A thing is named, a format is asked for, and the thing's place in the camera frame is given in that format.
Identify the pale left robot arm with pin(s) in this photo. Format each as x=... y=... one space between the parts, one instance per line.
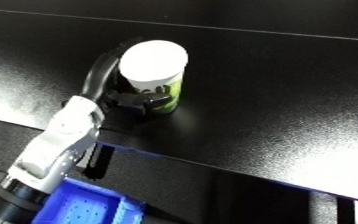
x=60 y=143

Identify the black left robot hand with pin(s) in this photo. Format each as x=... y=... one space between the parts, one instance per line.
x=98 y=76

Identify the paper cup with green band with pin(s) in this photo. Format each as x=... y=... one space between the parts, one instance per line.
x=155 y=66

